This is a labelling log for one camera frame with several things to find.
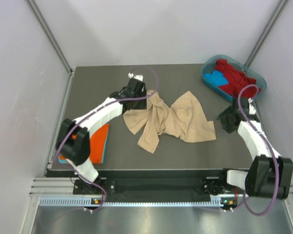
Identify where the red t shirt in basket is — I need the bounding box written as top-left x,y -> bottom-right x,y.
215,59 -> 262,102

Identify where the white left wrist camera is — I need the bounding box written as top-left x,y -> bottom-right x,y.
128,73 -> 144,81

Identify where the aluminium frame rail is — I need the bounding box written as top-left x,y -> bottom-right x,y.
29,177 -> 76,198

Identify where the beige t shirt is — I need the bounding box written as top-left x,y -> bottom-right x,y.
124,91 -> 216,153

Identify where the right aluminium corner post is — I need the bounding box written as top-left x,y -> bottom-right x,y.
244,0 -> 289,67

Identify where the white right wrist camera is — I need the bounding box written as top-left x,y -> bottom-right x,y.
248,98 -> 256,116

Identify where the teal plastic basket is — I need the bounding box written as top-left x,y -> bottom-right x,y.
201,55 -> 267,102

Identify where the orange folded t shirt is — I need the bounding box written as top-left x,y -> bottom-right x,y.
58,123 -> 110,164

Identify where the left aluminium corner post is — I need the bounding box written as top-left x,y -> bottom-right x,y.
25,0 -> 73,74

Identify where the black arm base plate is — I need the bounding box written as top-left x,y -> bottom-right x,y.
73,169 -> 242,197

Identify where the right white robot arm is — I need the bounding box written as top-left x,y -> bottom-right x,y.
217,98 -> 293,200

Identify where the blue t shirt in basket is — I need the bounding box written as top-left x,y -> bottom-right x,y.
203,70 -> 229,87

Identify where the slotted grey cable duct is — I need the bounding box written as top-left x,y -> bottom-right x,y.
39,196 -> 237,207

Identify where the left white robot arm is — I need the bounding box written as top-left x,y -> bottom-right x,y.
56,75 -> 147,193

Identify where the aluminium corner post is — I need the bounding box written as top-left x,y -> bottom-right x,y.
25,0 -> 73,74
244,0 -> 289,67

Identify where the light blue folded t shirt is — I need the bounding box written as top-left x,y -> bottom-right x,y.
58,126 -> 110,165

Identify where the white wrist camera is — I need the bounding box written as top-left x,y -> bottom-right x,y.
128,73 -> 144,81
248,98 -> 256,116

